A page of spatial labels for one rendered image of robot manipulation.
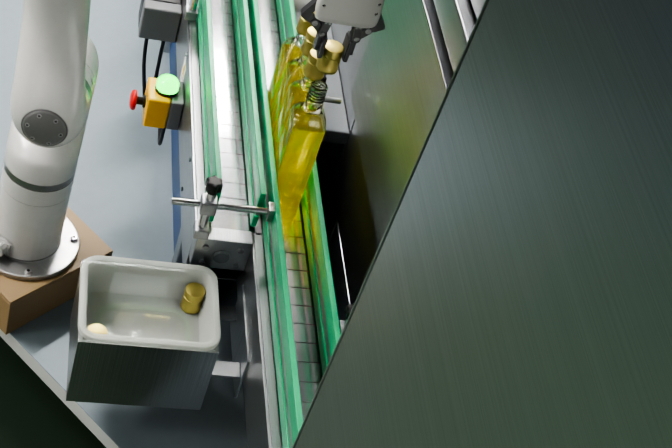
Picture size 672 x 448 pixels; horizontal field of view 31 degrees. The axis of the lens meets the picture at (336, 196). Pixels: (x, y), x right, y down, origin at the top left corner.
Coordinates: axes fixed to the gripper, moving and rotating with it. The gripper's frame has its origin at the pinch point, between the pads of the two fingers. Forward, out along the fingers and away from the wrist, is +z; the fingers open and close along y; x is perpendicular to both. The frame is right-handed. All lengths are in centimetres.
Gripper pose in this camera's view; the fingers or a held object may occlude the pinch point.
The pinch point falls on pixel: (334, 45)
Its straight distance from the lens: 194.1
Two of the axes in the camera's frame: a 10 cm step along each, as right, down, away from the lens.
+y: -9.6, -1.2, -2.6
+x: 1.0, 7.1, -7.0
